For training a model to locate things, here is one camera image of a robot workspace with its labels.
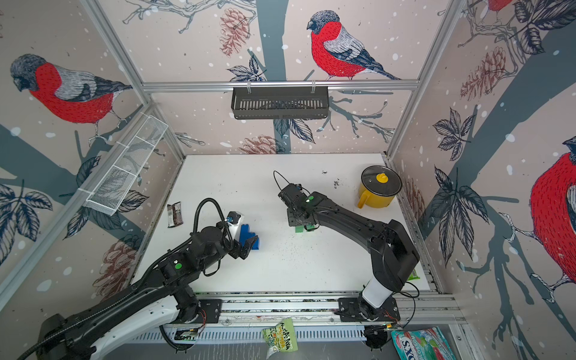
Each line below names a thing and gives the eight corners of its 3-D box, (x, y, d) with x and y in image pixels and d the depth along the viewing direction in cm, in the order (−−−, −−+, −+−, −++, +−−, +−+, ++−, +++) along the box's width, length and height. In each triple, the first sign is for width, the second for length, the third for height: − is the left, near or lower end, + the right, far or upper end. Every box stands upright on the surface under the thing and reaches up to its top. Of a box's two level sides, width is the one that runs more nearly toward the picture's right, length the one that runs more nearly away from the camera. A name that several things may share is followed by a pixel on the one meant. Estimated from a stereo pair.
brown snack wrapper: (170, 228, 97) (167, 225, 95) (170, 207, 104) (167, 204, 102) (183, 224, 99) (180, 221, 96) (182, 204, 106) (179, 201, 103)
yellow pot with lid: (357, 212, 101) (365, 194, 90) (351, 183, 112) (357, 163, 101) (395, 212, 101) (407, 194, 90) (385, 183, 112) (395, 163, 101)
